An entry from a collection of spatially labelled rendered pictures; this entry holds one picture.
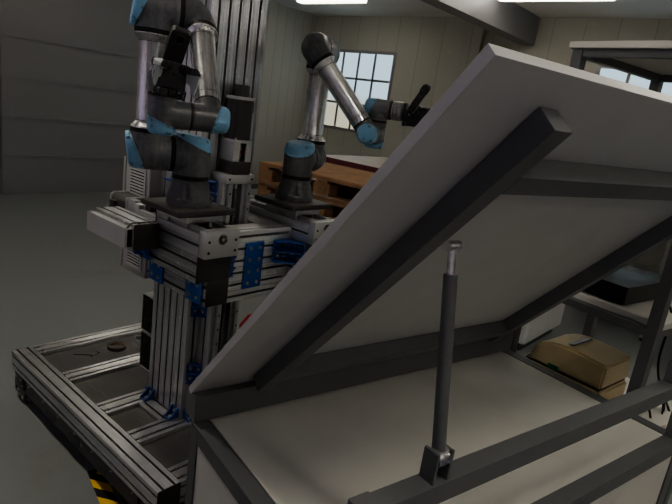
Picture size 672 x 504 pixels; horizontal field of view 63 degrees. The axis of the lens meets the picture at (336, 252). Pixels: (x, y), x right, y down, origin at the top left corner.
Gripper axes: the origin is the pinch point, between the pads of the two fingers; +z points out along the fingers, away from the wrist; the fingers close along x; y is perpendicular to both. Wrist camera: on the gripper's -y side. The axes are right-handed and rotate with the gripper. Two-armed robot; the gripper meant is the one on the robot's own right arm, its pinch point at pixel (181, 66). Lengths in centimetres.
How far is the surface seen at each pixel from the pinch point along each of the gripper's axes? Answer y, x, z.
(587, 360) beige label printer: 55, -147, 10
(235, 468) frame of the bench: 75, -22, 36
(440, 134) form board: 2, -21, 73
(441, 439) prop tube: 46, -40, 70
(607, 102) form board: -8, -44, 74
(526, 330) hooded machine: 102, -290, -151
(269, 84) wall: -48, -248, -801
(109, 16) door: -63, 8, -675
